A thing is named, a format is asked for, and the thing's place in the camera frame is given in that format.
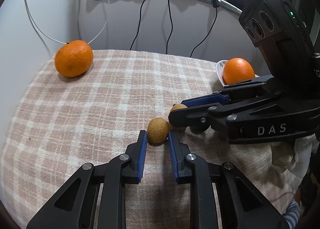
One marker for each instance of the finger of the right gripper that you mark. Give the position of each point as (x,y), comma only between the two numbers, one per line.
(198,118)
(206,100)

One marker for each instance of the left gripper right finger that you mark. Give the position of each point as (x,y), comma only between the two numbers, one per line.
(220,194)

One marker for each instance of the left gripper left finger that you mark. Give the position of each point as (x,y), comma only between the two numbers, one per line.
(94,196)

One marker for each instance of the tan longan fruit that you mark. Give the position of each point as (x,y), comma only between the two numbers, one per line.
(157,131)
(177,107)

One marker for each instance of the mandarin orange with stem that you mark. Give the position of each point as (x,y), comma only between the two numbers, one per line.
(73,59)

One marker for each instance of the white floral plate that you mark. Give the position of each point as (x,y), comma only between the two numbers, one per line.
(219,71)

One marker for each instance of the large smooth orange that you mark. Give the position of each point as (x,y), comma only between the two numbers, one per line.
(237,70)

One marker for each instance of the pink plaid tablecloth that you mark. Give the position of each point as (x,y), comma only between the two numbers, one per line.
(60,124)

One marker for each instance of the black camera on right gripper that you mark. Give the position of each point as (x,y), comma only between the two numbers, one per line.
(275,28)

